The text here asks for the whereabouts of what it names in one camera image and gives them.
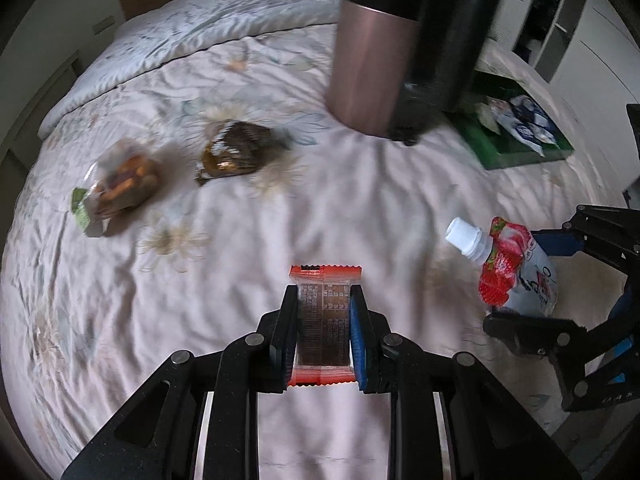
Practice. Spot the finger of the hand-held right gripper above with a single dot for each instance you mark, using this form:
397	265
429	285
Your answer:
555	242
530	332

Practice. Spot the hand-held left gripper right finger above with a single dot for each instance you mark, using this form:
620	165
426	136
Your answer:
357	337

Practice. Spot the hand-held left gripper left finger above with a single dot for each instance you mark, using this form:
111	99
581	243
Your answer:
290	332

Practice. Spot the small red-edged snack packet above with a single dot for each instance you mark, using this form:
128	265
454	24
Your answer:
322	320

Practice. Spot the white red spouted pouch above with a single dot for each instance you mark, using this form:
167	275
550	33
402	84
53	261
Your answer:
505	265

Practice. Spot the green tray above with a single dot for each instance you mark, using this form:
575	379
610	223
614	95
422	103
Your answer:
500	152

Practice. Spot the long white blue snack packet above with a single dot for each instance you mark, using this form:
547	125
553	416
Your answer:
487	112

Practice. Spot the clear bag of orange snacks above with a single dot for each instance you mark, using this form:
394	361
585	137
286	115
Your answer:
125	180

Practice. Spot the floral bedspread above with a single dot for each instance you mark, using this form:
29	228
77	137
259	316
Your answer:
150	310

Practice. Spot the brown bread packet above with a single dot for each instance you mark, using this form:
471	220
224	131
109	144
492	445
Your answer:
235	152

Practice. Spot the white wardrobe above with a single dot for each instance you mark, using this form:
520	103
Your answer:
605	50

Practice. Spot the copper and black pedal bin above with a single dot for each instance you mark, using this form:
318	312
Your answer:
370	60

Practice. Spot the wall socket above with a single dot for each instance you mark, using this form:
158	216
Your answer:
107	24

